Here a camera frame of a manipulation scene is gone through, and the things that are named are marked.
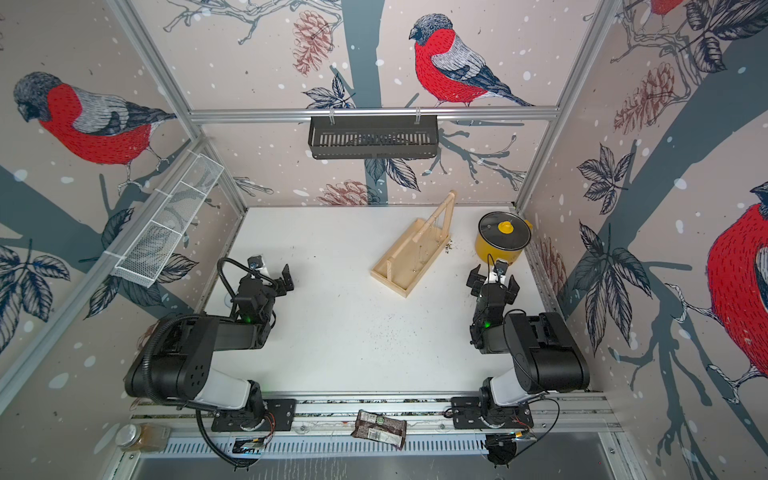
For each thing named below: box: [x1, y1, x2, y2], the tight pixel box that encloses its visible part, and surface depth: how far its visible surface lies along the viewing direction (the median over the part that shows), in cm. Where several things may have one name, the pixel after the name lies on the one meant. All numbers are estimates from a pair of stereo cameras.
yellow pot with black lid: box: [475, 211, 533, 264], surface depth 99 cm
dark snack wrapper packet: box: [350, 409, 407, 451], surface depth 72 cm
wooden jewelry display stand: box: [370, 190, 457, 298], surface depth 99 cm
